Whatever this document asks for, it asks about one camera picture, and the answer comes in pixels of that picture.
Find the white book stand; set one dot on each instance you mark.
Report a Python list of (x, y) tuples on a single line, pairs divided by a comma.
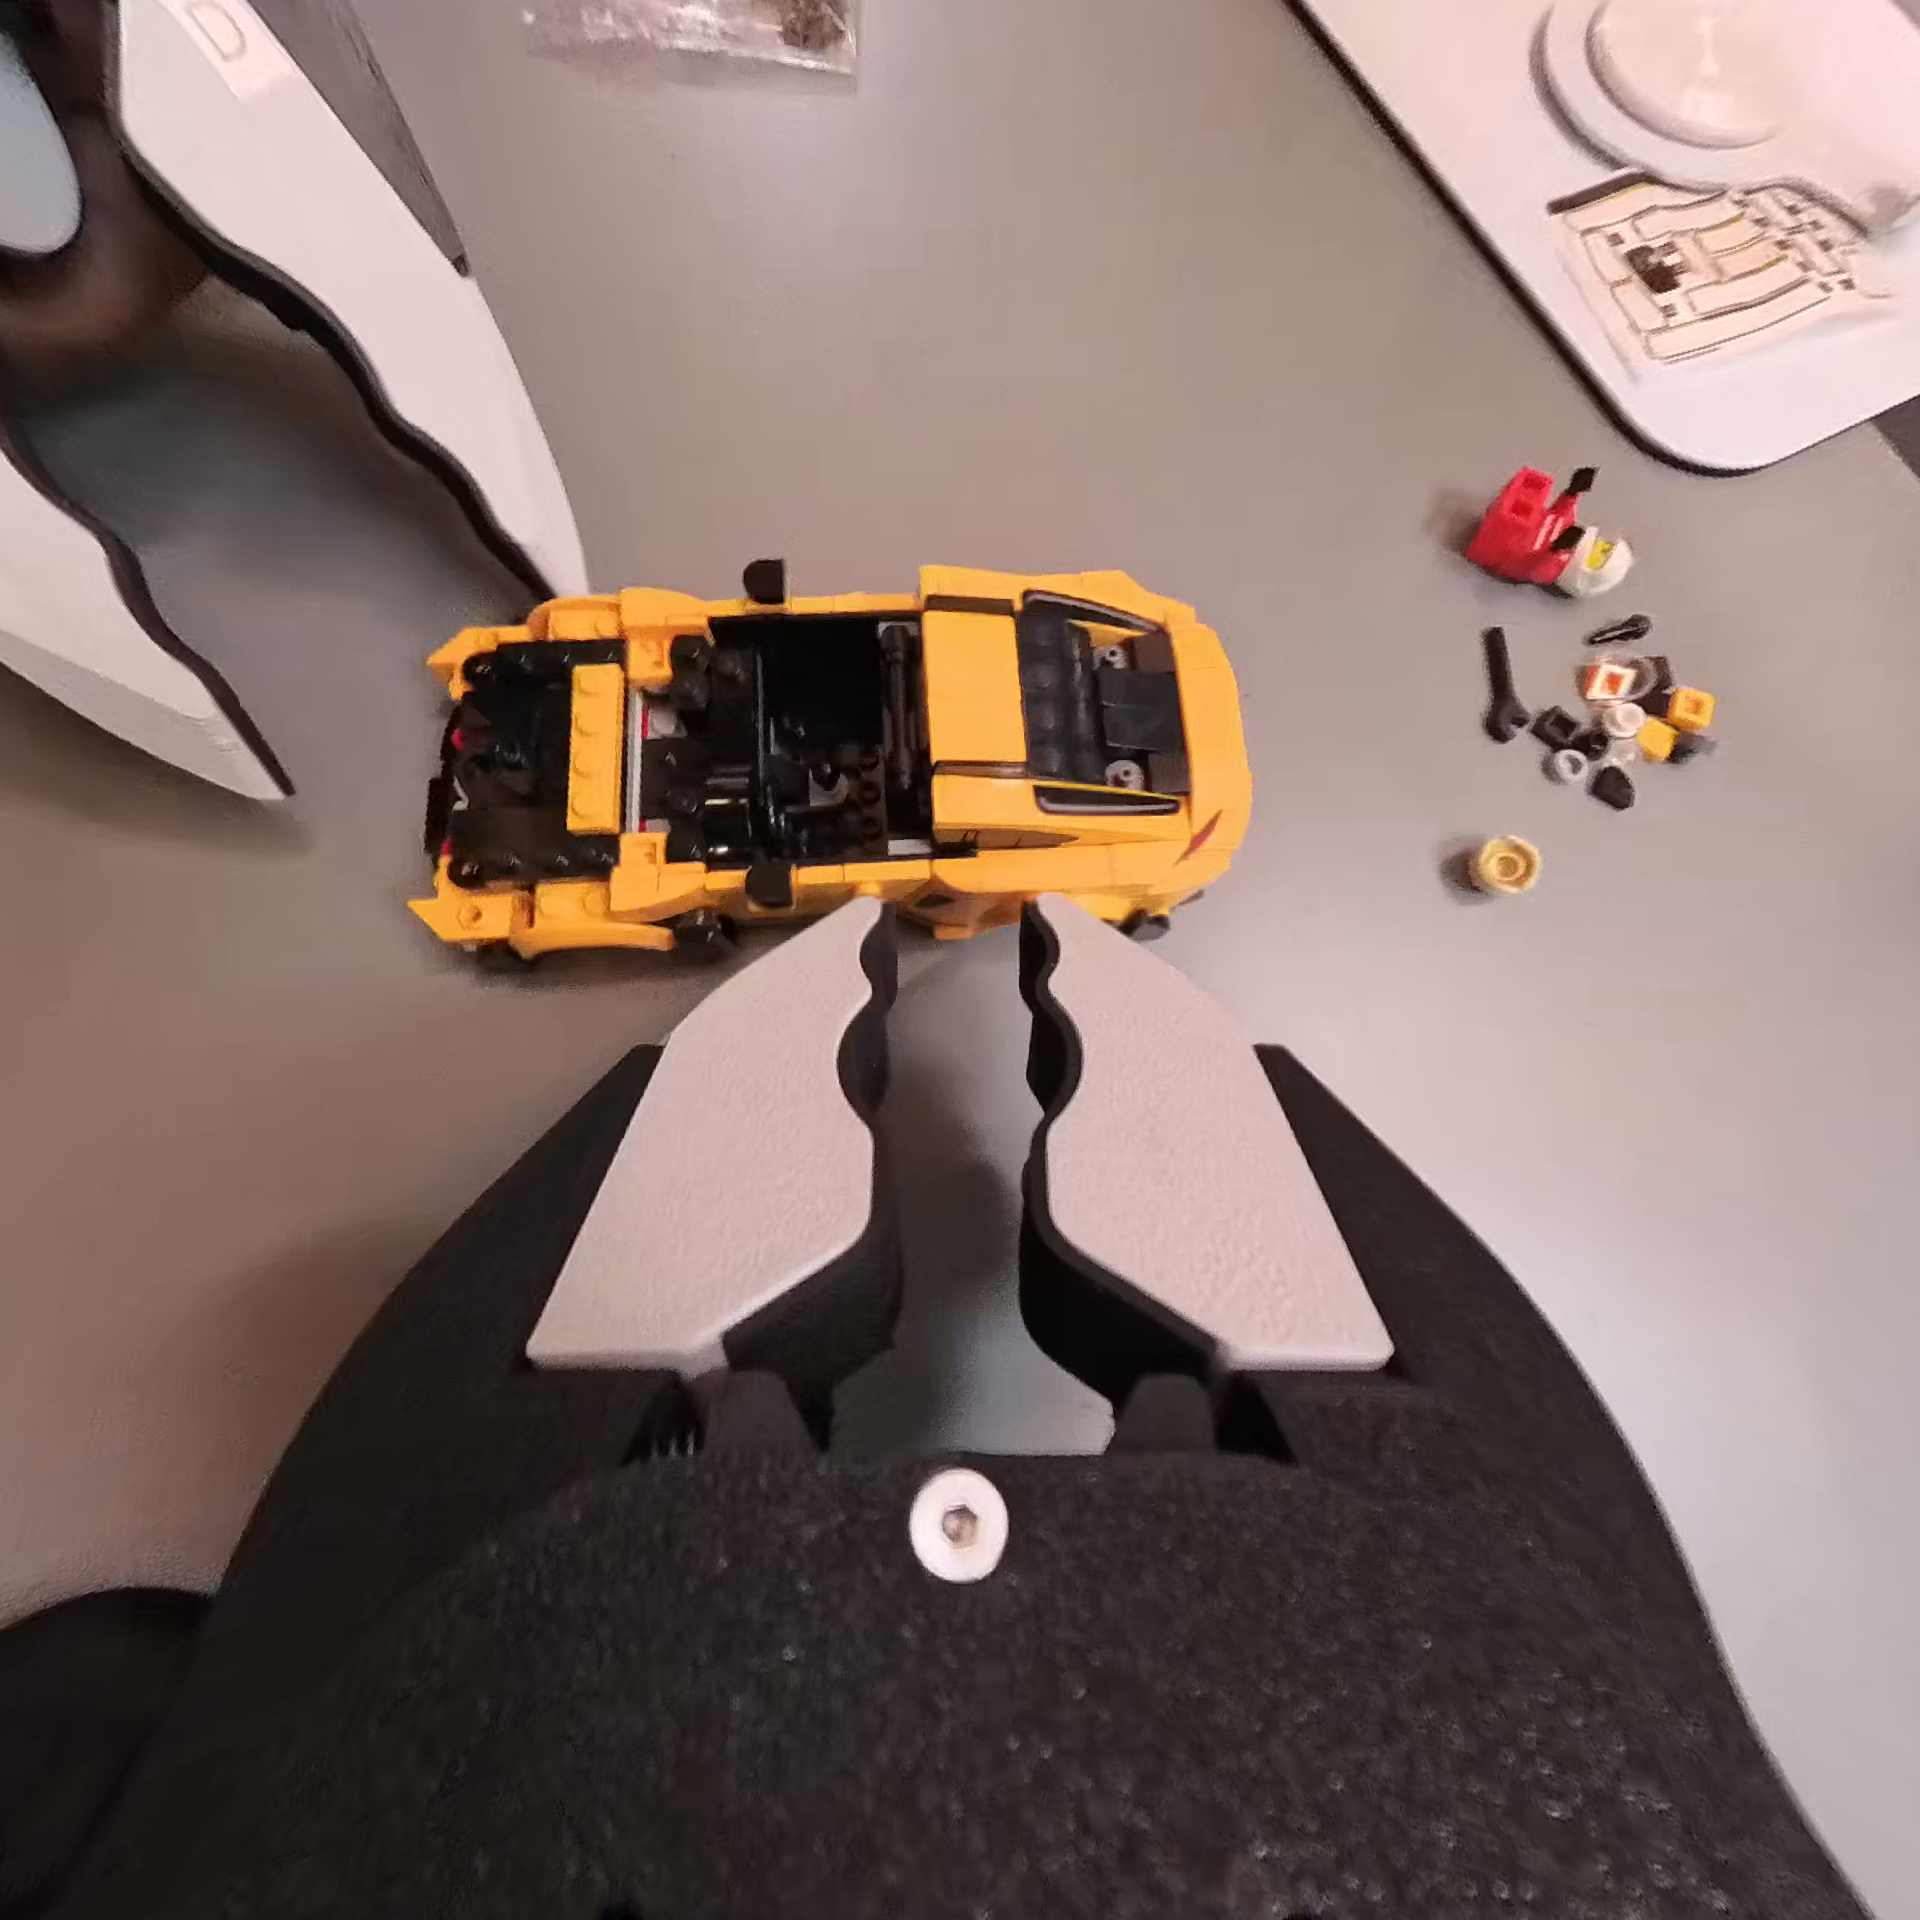
[(1499, 152)]

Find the sticker sheet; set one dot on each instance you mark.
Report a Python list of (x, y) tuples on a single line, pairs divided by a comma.
[(1694, 256)]

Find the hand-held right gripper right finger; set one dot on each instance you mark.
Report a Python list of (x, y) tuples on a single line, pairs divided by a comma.
[(1200, 1185)]

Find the black lego wrench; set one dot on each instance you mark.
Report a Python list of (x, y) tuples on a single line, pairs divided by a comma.
[(1499, 696)]

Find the pile of small lego pieces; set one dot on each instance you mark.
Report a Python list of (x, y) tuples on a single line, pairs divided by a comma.
[(1650, 737)]

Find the person's dark clothing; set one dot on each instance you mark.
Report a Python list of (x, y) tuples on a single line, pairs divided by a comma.
[(77, 1772)]

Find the tan round lego piece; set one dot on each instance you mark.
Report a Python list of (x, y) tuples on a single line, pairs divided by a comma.
[(1499, 867)]

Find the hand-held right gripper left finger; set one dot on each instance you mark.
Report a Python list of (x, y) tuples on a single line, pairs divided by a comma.
[(720, 1185)]

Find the yellow lego car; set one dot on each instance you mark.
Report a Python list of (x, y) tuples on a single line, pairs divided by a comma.
[(975, 659)]

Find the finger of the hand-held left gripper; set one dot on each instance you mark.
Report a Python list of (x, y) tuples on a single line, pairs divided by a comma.
[(300, 180), (77, 616)]

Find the clear plastic bag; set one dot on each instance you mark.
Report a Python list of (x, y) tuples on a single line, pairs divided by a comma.
[(672, 31)]

